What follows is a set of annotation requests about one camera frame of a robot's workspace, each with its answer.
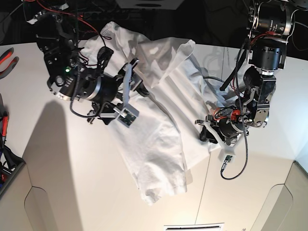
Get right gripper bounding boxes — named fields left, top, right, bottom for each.
left=86, top=58, right=150, bottom=126

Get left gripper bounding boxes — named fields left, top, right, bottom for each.
left=195, top=119, right=243, bottom=152

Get white t-shirt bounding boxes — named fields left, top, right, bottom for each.
left=79, top=21, right=239, bottom=205

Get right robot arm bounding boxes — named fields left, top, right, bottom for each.
left=23, top=0, right=149, bottom=127

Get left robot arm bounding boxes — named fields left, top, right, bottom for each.
left=196, top=0, right=298, bottom=165

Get white device top centre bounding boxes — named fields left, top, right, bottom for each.
left=116, top=0, right=184, bottom=10

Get red grey pliers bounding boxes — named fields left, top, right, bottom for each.
left=0, top=48, right=19, bottom=81

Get black bin with tools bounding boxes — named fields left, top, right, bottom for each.
left=0, top=145, right=26, bottom=193

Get black braided left cable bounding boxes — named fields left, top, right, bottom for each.
left=69, top=9, right=102, bottom=118

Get black braided cable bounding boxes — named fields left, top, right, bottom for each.
left=220, top=38, right=250, bottom=180
left=69, top=9, right=102, bottom=118

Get black braided right cable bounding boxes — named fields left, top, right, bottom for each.
left=220, top=38, right=250, bottom=180

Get red handled tool left edge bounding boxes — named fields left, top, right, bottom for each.
left=0, top=93, right=10, bottom=154

